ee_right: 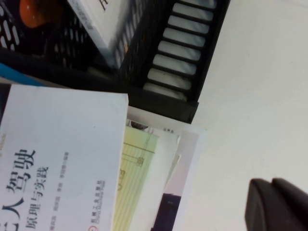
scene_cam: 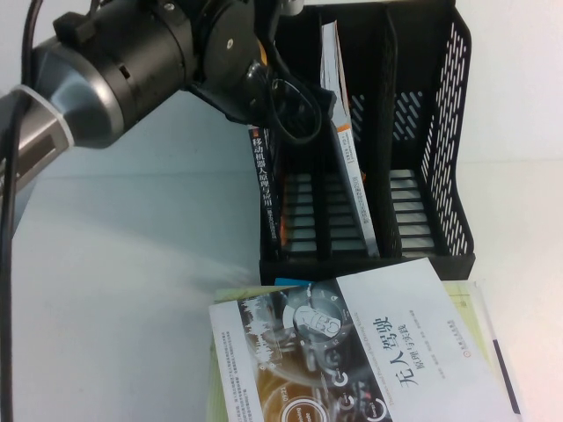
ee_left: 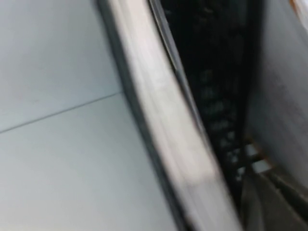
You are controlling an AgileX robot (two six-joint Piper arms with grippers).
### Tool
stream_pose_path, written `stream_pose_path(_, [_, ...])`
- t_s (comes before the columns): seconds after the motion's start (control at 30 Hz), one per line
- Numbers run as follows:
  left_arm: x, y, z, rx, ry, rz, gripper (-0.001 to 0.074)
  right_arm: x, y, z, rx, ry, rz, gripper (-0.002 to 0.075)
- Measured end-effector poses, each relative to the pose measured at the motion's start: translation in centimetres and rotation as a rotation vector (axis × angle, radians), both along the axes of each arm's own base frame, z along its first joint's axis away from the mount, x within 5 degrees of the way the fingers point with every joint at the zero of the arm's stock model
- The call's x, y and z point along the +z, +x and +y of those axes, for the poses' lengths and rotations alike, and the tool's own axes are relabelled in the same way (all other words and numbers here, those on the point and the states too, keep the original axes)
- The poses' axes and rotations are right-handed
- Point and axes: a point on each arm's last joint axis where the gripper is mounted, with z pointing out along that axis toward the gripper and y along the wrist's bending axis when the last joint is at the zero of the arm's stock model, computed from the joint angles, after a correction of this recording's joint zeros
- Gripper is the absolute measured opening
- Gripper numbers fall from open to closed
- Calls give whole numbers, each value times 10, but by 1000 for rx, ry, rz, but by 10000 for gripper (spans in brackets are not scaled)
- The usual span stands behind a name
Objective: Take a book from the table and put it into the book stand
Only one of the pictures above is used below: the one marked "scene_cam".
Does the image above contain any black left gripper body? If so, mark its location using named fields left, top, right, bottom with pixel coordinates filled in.
left=188, top=0, right=283, bottom=129

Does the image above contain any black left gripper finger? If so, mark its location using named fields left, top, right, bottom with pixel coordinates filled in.
left=303, top=85, right=339, bottom=123

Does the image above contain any white book with orange spine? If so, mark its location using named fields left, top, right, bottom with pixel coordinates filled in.
left=319, top=21, right=380, bottom=258

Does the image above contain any black mesh book stand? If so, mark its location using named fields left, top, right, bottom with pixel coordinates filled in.
left=250, top=0, right=479, bottom=287

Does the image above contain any black robotics book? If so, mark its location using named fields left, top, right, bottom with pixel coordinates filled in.
left=248, top=125, right=287, bottom=259

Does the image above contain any blue book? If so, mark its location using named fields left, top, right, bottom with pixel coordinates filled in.
left=274, top=276, right=320, bottom=289

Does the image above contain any pale green book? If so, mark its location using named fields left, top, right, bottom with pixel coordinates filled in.
left=205, top=280, right=497, bottom=422

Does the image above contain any white autonomous driving book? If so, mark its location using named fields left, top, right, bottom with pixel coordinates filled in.
left=208, top=257, right=525, bottom=422

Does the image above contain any white book with purple stripe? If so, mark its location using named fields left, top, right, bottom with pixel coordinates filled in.
left=472, top=280, right=528, bottom=417

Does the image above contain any white cable tie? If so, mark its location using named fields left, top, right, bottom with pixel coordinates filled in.
left=6, top=84, right=75, bottom=149

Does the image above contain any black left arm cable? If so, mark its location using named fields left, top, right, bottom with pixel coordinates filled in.
left=0, top=0, right=325, bottom=422

